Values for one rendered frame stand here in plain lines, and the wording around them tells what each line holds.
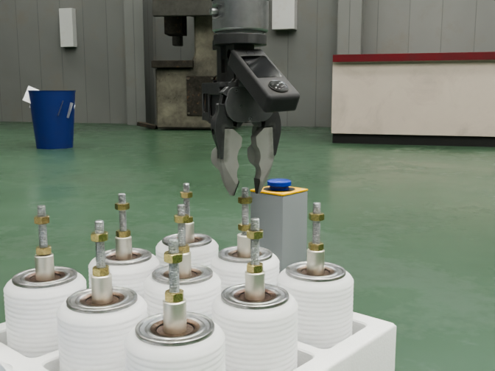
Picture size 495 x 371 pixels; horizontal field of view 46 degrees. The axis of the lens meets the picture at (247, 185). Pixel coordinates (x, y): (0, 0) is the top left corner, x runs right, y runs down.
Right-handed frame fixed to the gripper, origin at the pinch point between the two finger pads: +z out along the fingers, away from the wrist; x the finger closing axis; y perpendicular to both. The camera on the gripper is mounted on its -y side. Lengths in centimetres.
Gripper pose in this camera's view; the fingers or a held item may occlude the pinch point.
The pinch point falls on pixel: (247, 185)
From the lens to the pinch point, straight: 78.5
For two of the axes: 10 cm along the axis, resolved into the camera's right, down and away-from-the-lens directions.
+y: -4.6, -1.4, 8.8
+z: 0.0, 9.9, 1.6
